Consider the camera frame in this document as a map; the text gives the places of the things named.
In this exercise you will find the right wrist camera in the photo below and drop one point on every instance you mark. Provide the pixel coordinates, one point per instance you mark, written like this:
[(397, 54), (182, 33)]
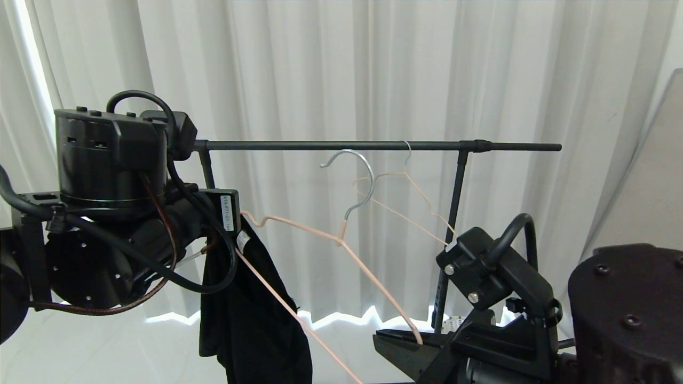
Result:
[(475, 272)]

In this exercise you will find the black garment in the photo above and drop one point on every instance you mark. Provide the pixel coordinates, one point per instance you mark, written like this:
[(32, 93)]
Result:
[(251, 330)]

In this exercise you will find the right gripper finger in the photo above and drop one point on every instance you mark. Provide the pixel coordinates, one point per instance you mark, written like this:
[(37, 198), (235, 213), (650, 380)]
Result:
[(400, 349)]

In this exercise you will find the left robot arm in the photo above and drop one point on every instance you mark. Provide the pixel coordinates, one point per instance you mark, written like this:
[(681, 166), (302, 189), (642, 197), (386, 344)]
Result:
[(106, 160)]

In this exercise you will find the black clothes rack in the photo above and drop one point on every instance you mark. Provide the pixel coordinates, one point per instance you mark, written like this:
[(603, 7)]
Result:
[(299, 144)]

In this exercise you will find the white curtain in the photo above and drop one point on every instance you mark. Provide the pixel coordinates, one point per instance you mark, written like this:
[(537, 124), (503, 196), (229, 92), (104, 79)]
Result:
[(320, 69)]

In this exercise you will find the pink clothes hanger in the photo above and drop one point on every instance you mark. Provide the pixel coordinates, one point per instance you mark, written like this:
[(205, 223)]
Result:
[(410, 153), (372, 180)]

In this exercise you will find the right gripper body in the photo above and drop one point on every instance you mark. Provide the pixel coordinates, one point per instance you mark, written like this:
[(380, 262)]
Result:
[(507, 373)]

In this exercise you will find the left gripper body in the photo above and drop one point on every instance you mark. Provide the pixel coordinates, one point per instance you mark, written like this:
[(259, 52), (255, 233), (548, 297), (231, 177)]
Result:
[(208, 213)]

